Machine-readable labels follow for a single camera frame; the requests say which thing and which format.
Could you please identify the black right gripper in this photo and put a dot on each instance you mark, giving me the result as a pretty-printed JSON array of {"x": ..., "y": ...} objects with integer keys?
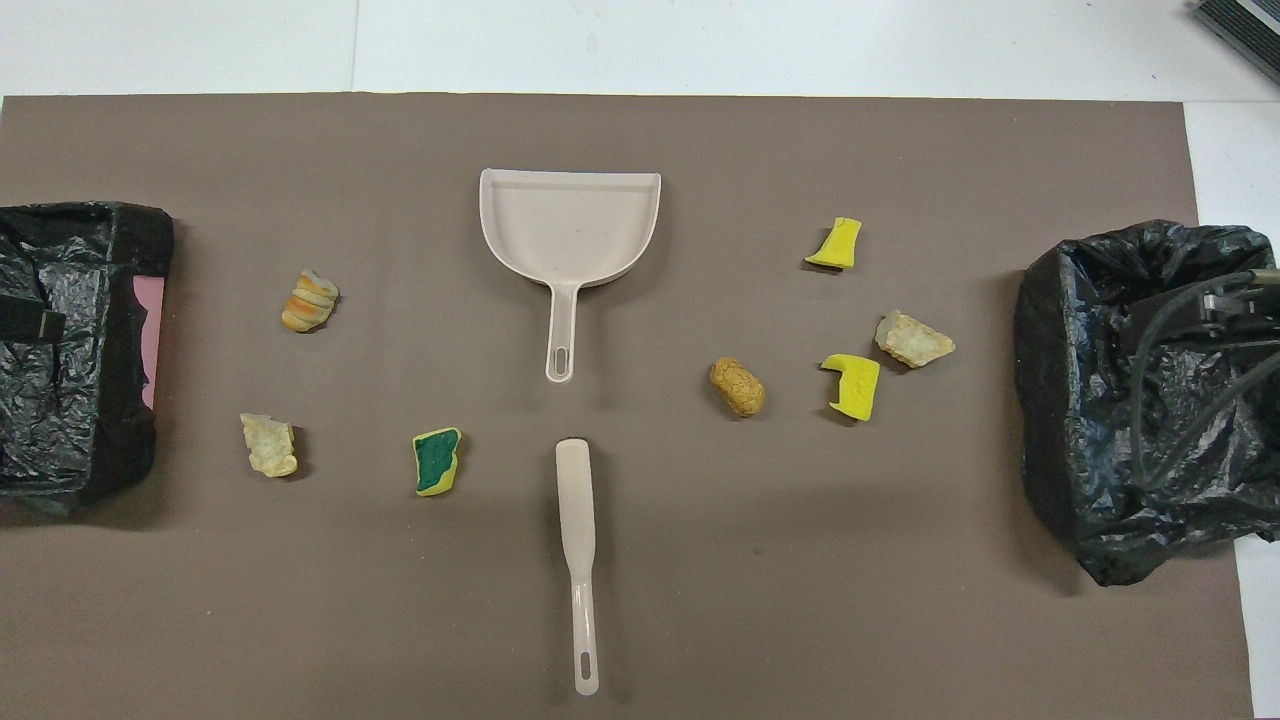
[{"x": 1170, "y": 322}]

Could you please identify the beige plastic dustpan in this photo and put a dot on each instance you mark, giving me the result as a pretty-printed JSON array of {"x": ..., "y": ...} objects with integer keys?
[{"x": 570, "y": 225}]

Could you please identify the pink plastic bin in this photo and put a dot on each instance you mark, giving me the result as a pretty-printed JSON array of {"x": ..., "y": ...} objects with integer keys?
[{"x": 150, "y": 340}]

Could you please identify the brown table mat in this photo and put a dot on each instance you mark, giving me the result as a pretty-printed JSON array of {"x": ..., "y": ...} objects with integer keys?
[{"x": 700, "y": 600}]

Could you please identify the dark grey ribbed device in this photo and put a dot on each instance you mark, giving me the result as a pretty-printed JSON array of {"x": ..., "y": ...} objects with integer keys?
[{"x": 1245, "y": 25}]

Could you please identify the yellow notched sponge piece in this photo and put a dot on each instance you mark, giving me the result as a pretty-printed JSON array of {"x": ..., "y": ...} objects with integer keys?
[{"x": 855, "y": 388}]

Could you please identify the orange striped sponge chunk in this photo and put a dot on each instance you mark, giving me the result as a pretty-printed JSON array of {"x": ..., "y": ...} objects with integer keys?
[{"x": 310, "y": 301}]

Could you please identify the beige hand brush black bristles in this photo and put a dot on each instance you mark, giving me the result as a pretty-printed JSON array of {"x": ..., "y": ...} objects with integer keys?
[{"x": 576, "y": 500}]

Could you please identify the yellow sponge wedge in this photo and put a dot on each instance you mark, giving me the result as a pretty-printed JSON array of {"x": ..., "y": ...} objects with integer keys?
[{"x": 838, "y": 245}]

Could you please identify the black plastic trash bag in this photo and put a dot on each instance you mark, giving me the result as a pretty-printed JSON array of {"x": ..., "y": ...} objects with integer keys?
[
  {"x": 90, "y": 420},
  {"x": 1080, "y": 400}
]

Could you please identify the pale cream sponge chunk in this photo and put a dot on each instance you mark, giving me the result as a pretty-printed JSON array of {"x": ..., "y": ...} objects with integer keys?
[
  {"x": 912, "y": 340},
  {"x": 268, "y": 445}
]

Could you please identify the brown cracked sponge lump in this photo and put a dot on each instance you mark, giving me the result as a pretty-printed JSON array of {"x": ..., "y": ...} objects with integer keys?
[{"x": 737, "y": 387}]

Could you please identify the green and yellow sponge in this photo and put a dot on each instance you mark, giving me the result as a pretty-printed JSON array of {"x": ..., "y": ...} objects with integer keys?
[{"x": 437, "y": 461}]

